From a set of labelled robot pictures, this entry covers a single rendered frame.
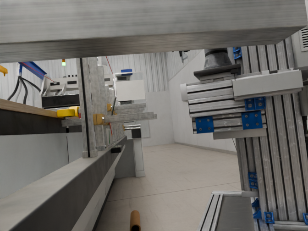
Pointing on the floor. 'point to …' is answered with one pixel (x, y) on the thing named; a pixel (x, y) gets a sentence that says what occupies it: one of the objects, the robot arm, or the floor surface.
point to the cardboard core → (135, 221)
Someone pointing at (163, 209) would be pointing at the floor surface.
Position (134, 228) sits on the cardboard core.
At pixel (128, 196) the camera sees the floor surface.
